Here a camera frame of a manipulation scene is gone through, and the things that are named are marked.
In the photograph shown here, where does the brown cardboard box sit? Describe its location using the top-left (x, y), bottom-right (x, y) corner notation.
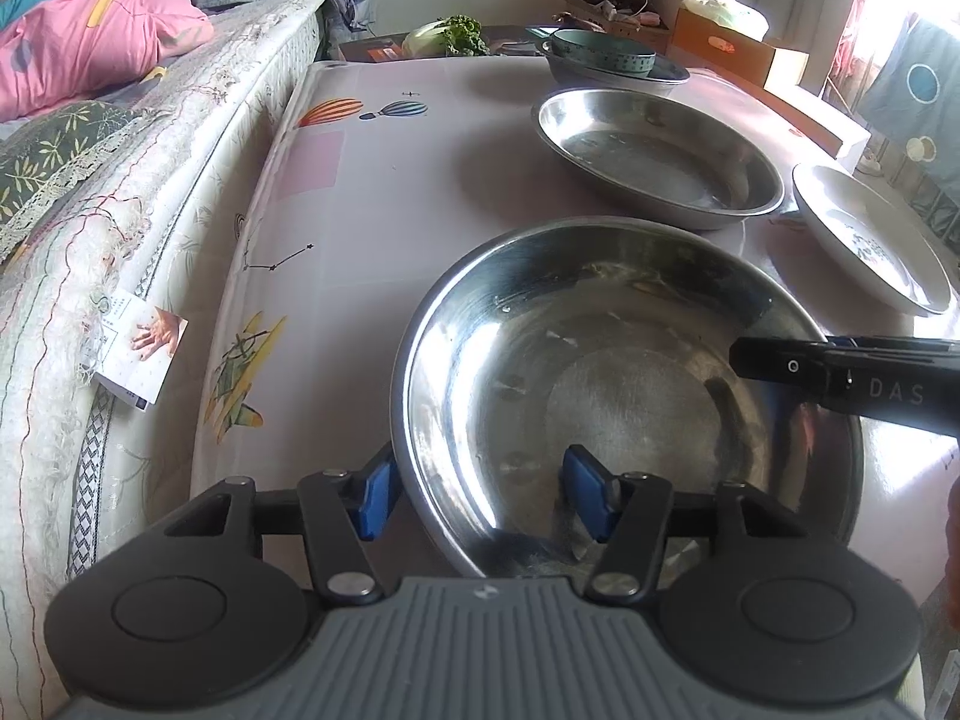
top-left (670, 7), bottom-right (811, 89)

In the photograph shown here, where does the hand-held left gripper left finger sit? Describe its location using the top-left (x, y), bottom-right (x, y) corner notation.
top-left (161, 442), bottom-right (402, 608)

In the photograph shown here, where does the napa cabbage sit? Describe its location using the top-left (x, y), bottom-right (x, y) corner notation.
top-left (402, 14), bottom-right (490, 59)

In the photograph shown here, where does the deep steel plate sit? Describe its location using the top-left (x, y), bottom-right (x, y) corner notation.
top-left (530, 87), bottom-right (785, 232)

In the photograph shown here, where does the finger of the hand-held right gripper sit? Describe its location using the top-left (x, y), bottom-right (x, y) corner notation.
top-left (729, 335), bottom-right (835, 404)

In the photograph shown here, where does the shallow steel plate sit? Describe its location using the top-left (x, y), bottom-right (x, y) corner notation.
top-left (389, 215), bottom-right (865, 580)

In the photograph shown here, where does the white mattress label card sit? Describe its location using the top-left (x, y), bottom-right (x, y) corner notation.
top-left (78, 288), bottom-right (189, 411)

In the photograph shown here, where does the wide steel bowl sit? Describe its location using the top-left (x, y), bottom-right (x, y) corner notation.
top-left (541, 40), bottom-right (692, 96)

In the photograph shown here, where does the blue hanging cloth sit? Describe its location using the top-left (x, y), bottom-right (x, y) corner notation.
top-left (861, 13), bottom-right (960, 182)

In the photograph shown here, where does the pink hanging garment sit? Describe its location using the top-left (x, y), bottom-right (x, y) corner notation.
top-left (838, 0), bottom-right (880, 107)

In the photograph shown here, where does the white plastic bag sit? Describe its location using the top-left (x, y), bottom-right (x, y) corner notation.
top-left (681, 0), bottom-right (771, 40)

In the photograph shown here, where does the pink floral quilt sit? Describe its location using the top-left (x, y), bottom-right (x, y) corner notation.
top-left (0, 0), bottom-right (215, 122)

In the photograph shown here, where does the large white cardboard box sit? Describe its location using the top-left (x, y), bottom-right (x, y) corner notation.
top-left (763, 81), bottom-right (872, 175)

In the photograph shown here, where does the small open cardboard box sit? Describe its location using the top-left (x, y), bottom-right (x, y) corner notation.
top-left (543, 0), bottom-right (674, 36)

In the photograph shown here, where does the teal ceramic bowl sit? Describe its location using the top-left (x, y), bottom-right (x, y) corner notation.
top-left (550, 28), bottom-right (658, 78)

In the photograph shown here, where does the white ceramic plate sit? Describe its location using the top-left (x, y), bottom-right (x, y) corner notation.
top-left (792, 163), bottom-right (956, 317)

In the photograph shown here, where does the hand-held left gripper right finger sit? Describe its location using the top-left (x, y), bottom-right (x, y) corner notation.
top-left (562, 444), bottom-right (788, 605)

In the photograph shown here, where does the white quilted mattress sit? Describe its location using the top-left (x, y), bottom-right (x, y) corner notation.
top-left (0, 0), bottom-right (331, 691)

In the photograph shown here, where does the pink printed tablecloth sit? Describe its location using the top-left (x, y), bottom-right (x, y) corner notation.
top-left (187, 52), bottom-right (960, 720)

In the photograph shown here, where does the green leaf-patterned pillow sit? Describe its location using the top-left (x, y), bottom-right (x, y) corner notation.
top-left (0, 100), bottom-right (155, 263)

